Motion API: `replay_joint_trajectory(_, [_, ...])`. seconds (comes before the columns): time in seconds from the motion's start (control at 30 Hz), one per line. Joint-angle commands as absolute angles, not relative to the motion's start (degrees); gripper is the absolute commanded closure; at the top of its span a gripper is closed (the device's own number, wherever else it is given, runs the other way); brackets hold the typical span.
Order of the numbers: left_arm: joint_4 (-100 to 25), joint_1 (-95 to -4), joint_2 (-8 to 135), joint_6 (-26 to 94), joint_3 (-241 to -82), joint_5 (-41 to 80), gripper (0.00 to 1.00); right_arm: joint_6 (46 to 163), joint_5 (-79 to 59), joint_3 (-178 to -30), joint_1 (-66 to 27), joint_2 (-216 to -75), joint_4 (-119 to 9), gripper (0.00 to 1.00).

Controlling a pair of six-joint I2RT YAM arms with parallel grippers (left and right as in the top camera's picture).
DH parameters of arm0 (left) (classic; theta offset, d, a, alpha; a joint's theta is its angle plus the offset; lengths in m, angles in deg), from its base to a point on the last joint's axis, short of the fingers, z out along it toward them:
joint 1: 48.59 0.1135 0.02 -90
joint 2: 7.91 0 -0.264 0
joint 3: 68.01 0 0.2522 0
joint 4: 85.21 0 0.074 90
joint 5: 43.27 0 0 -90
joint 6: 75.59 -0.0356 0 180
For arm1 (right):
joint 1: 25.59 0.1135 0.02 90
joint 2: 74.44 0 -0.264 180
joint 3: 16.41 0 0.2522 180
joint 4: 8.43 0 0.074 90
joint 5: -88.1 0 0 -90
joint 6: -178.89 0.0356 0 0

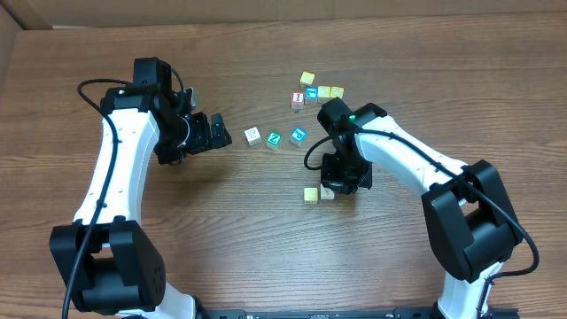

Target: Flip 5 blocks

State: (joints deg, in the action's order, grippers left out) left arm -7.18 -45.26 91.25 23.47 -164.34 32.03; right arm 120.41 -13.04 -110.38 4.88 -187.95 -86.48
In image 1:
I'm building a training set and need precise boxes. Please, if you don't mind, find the white ice cream block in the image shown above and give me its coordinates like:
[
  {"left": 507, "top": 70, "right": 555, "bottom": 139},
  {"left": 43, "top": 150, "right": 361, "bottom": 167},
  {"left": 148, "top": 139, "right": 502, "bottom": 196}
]
[{"left": 319, "top": 184, "right": 335, "bottom": 200}]

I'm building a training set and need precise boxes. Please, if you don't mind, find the yellow K letter block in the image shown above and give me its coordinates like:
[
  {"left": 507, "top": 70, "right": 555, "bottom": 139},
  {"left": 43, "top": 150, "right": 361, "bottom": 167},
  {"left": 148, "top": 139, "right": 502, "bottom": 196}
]
[{"left": 304, "top": 187, "right": 319, "bottom": 204}]

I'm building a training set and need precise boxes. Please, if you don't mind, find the blue P letter block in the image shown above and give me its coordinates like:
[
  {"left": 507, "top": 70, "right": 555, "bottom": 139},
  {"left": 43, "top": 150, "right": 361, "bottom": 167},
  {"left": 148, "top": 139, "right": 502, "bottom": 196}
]
[{"left": 290, "top": 128, "right": 307, "bottom": 147}]

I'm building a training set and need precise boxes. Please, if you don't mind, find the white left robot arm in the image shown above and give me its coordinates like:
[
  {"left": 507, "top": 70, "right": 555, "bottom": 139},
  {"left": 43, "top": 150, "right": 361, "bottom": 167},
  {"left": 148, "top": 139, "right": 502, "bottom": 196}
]
[{"left": 49, "top": 79, "right": 231, "bottom": 318}]

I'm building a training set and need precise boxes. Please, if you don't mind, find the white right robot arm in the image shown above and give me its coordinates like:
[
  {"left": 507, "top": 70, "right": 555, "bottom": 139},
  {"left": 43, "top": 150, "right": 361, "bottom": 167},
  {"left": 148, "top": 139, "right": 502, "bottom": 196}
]
[{"left": 317, "top": 98, "right": 524, "bottom": 318}]

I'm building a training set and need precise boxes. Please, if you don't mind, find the white W letter block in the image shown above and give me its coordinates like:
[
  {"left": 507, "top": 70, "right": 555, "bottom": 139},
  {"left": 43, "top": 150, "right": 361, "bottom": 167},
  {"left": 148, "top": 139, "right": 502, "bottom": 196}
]
[{"left": 244, "top": 127, "right": 261, "bottom": 146}]

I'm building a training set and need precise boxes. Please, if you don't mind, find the green Z letter block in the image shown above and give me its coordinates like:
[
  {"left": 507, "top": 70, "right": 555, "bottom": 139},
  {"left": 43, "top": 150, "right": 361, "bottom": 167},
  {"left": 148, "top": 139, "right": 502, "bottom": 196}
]
[{"left": 266, "top": 131, "right": 282, "bottom": 151}]

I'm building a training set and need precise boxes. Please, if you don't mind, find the yellow block right row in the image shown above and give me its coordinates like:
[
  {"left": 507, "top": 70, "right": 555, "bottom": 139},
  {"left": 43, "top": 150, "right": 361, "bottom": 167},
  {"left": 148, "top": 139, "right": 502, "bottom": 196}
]
[{"left": 330, "top": 86, "right": 345, "bottom": 98}]

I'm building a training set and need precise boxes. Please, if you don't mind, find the yellow block row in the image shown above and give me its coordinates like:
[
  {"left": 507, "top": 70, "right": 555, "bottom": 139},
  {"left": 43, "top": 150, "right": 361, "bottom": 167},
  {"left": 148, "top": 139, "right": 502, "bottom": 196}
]
[
  {"left": 330, "top": 86, "right": 345, "bottom": 98},
  {"left": 317, "top": 85, "right": 331, "bottom": 104}
]

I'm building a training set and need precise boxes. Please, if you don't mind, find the red I letter block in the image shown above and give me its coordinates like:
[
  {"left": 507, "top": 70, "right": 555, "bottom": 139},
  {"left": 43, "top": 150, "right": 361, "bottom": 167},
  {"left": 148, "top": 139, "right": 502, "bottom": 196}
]
[{"left": 291, "top": 91, "right": 305, "bottom": 110}]

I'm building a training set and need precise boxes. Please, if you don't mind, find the yellow block middle row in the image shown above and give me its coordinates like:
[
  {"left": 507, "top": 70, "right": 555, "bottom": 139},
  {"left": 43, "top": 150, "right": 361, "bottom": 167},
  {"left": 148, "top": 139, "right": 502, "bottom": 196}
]
[{"left": 317, "top": 85, "right": 331, "bottom": 104}]

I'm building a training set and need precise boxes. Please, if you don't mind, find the blue picture block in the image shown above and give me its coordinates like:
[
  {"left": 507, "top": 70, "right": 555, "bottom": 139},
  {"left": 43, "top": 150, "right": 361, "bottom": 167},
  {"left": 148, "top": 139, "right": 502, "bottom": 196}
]
[{"left": 305, "top": 86, "right": 318, "bottom": 105}]

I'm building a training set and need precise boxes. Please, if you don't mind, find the yellow block at top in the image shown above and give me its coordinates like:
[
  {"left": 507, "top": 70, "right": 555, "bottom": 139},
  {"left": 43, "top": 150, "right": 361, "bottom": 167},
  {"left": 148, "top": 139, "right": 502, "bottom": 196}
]
[{"left": 299, "top": 71, "right": 315, "bottom": 89}]

